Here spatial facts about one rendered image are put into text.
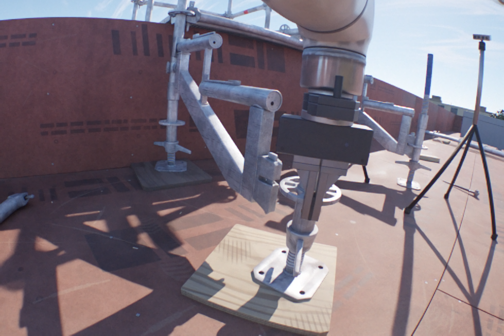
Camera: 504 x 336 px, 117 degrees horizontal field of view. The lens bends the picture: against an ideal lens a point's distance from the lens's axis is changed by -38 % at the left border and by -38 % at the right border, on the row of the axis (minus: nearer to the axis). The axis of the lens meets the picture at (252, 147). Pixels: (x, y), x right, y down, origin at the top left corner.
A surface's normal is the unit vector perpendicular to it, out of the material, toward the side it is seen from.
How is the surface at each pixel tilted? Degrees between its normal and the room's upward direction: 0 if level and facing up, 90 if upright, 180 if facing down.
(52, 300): 0
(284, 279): 0
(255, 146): 90
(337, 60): 90
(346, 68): 90
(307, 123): 90
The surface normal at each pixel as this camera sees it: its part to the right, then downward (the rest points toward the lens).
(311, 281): 0.10, -0.97
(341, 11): 0.41, 0.91
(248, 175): -0.80, 0.07
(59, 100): 0.60, 0.25
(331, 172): -0.22, 0.22
